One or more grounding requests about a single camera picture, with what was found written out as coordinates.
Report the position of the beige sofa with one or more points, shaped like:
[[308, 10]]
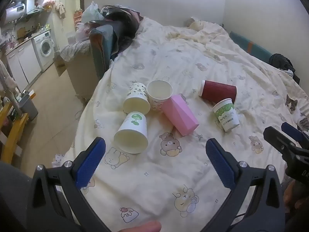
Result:
[[80, 76]]

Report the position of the white washing machine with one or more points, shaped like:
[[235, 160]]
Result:
[[44, 46]]

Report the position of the white kitchen cabinet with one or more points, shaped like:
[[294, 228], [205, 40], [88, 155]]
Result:
[[22, 61]]

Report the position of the grey patterned throw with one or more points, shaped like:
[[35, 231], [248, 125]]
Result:
[[73, 48]]

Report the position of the white cup green leaf print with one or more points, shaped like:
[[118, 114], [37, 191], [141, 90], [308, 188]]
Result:
[[132, 131]]

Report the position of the dark red ribbed cup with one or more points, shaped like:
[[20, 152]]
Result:
[[217, 91]]

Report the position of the white water heater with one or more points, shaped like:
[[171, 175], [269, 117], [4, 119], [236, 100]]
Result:
[[18, 9]]

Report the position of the cardboard box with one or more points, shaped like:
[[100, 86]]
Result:
[[59, 64]]

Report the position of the tabby white cat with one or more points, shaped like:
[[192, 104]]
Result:
[[291, 103]]

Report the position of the pink faceted cup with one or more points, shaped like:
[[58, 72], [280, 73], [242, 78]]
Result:
[[179, 115]]

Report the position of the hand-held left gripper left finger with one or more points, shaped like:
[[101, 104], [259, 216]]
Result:
[[89, 162]]

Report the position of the white plastic bag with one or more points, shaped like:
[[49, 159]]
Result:
[[91, 11]]

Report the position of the white cup green label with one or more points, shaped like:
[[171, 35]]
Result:
[[226, 116]]

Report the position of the teal bed cushion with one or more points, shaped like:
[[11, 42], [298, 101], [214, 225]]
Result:
[[251, 45]]

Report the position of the person's right hand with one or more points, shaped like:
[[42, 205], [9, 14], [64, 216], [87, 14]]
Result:
[[289, 194]]

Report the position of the black clothing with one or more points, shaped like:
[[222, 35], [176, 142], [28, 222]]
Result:
[[285, 65]]

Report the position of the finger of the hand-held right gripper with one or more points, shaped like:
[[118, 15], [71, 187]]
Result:
[[277, 139], [293, 131]]

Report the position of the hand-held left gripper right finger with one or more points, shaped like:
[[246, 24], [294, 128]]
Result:
[[220, 164]]

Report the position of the grey trash bin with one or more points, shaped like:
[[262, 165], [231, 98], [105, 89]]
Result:
[[29, 106]]

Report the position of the person's left hand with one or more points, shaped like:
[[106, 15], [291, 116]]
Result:
[[142, 227]]

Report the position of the yellow wooden stool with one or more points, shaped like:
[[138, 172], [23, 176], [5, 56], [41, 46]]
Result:
[[11, 133]]

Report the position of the pile of dark clothes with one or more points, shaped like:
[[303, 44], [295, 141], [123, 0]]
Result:
[[120, 19]]

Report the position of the white cup small animal print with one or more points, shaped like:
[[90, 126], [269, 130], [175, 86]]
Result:
[[136, 99], [159, 94]]

